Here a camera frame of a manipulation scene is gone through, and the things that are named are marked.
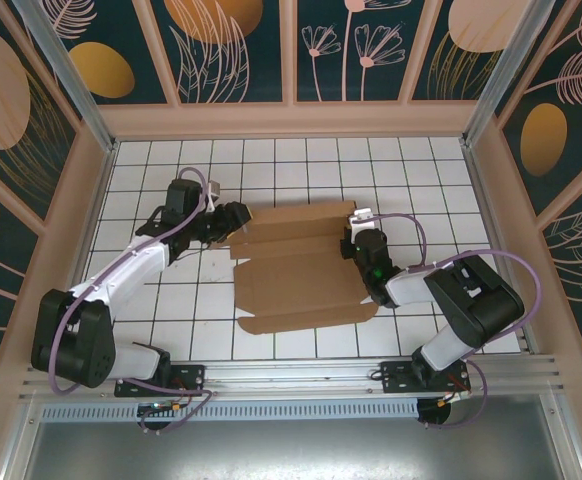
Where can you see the aluminium side rail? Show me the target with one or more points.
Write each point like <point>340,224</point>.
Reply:
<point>91,225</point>
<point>501,225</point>

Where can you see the grey metal sheet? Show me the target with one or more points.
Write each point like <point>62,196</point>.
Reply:
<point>291,450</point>

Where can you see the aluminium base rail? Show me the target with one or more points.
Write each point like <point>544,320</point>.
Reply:
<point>296,372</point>

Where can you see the yellow power connector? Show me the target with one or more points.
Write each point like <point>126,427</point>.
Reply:
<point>444,401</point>
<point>177,408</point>

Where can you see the brown cardboard box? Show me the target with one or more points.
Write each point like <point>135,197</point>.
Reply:
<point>301,280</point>

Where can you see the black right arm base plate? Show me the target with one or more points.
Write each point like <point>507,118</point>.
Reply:
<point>396,377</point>

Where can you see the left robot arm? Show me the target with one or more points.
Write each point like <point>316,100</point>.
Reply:
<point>121,272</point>

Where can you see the aluminium corner post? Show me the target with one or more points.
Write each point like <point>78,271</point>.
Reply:
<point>71,85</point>
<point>506,75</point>

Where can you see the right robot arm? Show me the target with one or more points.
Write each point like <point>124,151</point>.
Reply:
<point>476,300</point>

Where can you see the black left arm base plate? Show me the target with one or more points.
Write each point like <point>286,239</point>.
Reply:
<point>191,375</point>

